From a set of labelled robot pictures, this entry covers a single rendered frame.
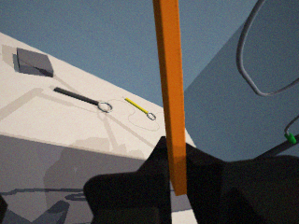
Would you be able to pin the orange handle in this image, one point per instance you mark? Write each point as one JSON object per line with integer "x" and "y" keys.
{"x": 170, "y": 62}

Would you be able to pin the dark grey handle with metal loop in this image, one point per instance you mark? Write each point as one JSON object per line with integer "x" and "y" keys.
{"x": 83, "y": 98}

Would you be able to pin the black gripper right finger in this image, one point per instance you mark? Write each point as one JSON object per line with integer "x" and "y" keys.
{"x": 210, "y": 180}

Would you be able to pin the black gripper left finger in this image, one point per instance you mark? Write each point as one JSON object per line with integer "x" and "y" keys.
{"x": 149, "y": 185}

